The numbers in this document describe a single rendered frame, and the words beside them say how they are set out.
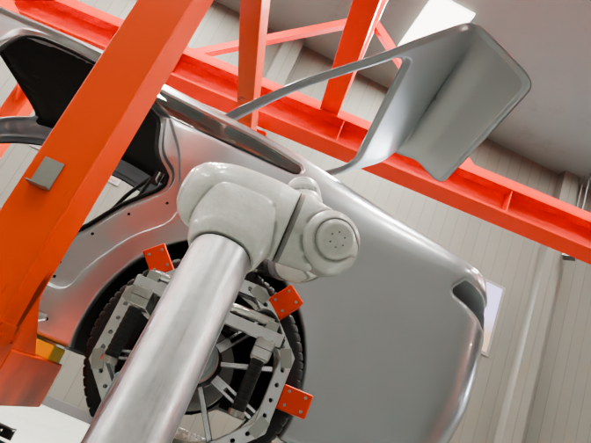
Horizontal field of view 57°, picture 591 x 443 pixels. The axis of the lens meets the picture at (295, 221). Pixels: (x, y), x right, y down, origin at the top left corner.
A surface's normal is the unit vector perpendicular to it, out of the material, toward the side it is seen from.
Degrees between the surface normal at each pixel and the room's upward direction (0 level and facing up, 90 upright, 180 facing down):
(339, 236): 101
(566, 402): 90
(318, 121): 90
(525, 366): 90
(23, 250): 90
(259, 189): 77
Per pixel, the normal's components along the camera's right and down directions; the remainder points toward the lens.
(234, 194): 0.14, -0.58
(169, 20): 0.11, -0.33
